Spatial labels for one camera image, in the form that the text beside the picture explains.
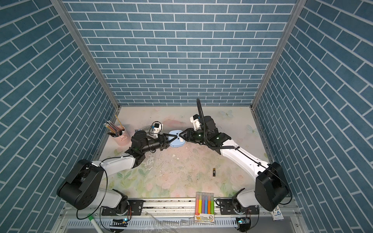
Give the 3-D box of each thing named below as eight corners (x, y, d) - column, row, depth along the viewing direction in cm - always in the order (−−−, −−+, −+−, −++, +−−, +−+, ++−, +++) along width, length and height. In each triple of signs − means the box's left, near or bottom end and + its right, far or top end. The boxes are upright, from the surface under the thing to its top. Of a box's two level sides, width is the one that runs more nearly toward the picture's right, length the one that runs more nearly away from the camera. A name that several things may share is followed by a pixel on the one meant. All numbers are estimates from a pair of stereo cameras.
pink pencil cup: (116, 144, 100) (109, 135, 91) (125, 134, 106) (119, 124, 97) (126, 148, 98) (119, 139, 89) (134, 138, 104) (129, 128, 95)
